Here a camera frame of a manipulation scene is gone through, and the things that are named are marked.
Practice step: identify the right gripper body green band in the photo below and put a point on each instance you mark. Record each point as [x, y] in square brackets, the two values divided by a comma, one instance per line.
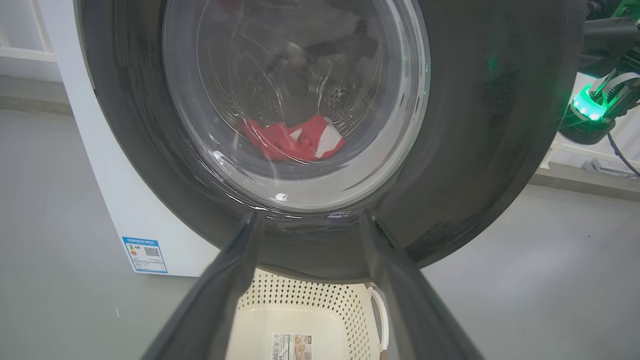
[587, 105]

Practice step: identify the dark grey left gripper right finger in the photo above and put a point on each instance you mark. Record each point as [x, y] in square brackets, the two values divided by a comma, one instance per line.
[405, 300]

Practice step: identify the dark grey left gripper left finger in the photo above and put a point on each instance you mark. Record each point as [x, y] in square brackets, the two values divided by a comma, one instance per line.
[220, 300]

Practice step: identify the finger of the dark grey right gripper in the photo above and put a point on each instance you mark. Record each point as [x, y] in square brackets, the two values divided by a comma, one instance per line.
[607, 40]

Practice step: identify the black round washer door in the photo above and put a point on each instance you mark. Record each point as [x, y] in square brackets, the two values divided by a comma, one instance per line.
[500, 150]

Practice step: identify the red white striped garment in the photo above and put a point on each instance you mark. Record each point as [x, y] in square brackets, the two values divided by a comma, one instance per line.
[280, 142]

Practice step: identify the cream perforated laundry basket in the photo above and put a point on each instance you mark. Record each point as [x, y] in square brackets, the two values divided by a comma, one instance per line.
[260, 330]

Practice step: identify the basket paper label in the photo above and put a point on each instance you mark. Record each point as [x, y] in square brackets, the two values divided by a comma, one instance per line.
[291, 347]

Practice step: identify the white front-load washing machine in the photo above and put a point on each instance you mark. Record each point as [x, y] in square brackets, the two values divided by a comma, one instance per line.
[125, 200]

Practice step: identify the blue energy label sticker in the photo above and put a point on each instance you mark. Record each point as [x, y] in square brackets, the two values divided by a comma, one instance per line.
[145, 255]

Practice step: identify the steel washer drum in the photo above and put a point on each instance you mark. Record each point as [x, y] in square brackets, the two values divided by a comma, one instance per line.
[260, 95]

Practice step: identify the green camera mount plate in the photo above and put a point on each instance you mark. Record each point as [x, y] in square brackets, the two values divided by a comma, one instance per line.
[629, 9]

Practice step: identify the white wall frame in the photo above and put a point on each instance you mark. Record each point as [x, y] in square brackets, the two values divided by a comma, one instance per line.
[25, 54]
[570, 155]

